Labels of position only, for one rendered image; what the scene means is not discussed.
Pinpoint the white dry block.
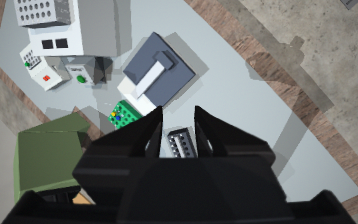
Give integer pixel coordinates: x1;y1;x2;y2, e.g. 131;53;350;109
19;43;71;91

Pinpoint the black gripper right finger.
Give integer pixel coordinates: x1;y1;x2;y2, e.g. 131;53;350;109
194;105;276;166

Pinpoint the grey bench mat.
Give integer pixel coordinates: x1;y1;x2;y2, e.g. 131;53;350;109
0;0;358;203

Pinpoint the green tube rack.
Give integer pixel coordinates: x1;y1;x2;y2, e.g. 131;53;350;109
108;100;143;129

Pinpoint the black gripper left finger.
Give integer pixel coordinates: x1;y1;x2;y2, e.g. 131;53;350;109
82;106;163;157

